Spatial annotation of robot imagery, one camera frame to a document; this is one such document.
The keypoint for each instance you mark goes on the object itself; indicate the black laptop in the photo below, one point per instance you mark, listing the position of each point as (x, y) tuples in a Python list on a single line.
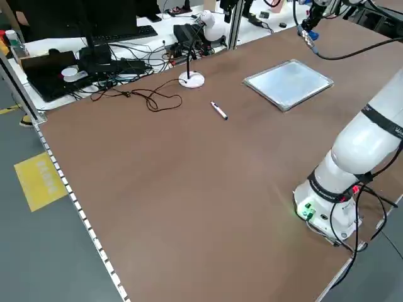
[(41, 78)]

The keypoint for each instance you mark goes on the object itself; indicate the pink container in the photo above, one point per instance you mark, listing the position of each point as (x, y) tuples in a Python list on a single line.
[(277, 6)]

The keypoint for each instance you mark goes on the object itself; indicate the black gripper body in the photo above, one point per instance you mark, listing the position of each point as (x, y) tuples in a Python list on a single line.
[(316, 12)]

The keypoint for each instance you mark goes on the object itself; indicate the black finned power supply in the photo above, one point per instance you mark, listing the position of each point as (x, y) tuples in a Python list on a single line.
[(185, 33)]

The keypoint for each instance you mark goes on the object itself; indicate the silver-framed whiteboard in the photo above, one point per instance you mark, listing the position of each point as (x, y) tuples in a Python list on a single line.
[(288, 85)]

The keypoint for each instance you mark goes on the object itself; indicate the aluminium frame post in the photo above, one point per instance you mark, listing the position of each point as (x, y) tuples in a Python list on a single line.
[(235, 22), (22, 100)]

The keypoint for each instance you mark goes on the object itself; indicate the black power adapter yellow label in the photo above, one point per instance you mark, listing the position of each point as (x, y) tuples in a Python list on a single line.
[(255, 20)]

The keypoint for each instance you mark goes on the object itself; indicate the white side table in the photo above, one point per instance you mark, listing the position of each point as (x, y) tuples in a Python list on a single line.
[(179, 19)]

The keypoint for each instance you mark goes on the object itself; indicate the black computer monitor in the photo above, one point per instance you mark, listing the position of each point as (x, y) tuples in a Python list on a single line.
[(63, 19)]

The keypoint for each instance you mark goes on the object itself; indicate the small black pouch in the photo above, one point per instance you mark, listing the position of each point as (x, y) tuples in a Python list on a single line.
[(264, 15)]

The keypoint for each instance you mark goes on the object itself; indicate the white marker blue cap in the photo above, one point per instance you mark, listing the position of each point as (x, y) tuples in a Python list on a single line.
[(219, 110)]

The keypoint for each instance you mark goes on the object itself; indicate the clear bottle white cap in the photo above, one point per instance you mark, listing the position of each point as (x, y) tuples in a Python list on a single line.
[(14, 44)]

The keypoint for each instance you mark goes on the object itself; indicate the white desk lamp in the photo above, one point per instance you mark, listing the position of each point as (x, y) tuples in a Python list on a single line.
[(192, 80)]

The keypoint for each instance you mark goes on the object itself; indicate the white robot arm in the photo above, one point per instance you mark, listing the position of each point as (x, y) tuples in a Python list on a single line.
[(362, 141), (322, 2)]

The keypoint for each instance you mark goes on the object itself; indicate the black keyboard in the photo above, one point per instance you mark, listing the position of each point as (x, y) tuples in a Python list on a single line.
[(132, 33)]

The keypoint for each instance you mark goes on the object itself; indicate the black tape roll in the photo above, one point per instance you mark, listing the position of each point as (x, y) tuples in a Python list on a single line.
[(282, 25)]

